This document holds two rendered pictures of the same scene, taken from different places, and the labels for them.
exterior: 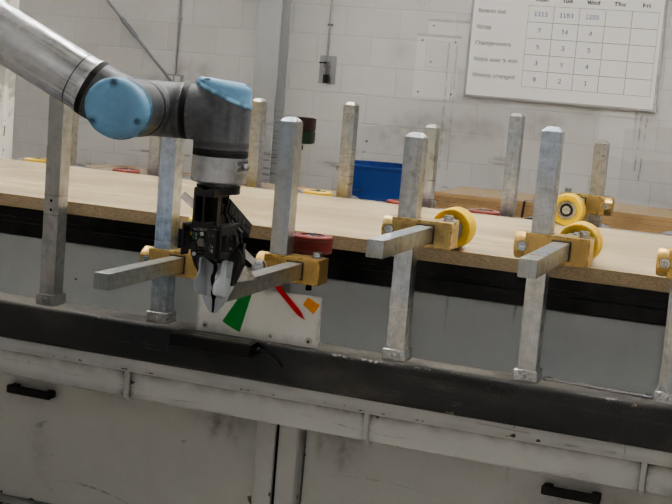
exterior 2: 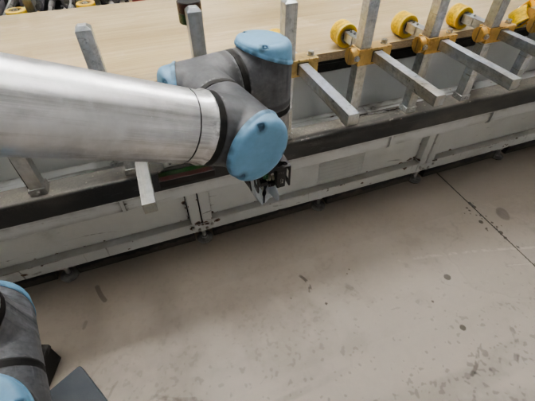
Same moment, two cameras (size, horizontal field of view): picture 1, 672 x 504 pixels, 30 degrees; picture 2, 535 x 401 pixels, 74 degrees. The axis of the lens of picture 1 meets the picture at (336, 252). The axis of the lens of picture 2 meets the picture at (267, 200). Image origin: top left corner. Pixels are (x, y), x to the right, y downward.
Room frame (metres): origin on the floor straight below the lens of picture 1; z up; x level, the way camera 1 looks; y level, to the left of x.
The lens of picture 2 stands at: (1.59, 0.56, 1.41)
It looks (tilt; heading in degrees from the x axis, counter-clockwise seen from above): 45 degrees down; 320
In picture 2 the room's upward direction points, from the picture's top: straight up
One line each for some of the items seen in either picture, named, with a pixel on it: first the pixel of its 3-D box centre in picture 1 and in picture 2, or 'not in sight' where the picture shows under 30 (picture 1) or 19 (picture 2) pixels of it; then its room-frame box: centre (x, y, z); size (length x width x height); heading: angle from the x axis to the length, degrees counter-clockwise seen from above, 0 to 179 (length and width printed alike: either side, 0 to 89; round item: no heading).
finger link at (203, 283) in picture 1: (202, 284); (259, 194); (2.02, 0.21, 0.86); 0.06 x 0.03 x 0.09; 160
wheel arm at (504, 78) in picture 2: not in sight; (451, 48); (2.08, -0.62, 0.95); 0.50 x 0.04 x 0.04; 160
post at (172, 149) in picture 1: (166, 231); (115, 118); (2.49, 0.34, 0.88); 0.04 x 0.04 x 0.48; 70
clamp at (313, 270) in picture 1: (291, 267); not in sight; (2.40, 0.08, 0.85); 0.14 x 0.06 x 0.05; 70
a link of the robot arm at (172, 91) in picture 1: (152, 108); (204, 91); (2.03, 0.31, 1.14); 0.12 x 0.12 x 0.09; 82
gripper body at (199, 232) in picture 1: (214, 222); (266, 156); (2.02, 0.20, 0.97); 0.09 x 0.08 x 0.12; 160
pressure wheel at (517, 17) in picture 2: not in sight; (521, 16); (2.08, -1.15, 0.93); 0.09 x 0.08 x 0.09; 160
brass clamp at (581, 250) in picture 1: (553, 248); (367, 53); (2.23, -0.39, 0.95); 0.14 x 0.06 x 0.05; 70
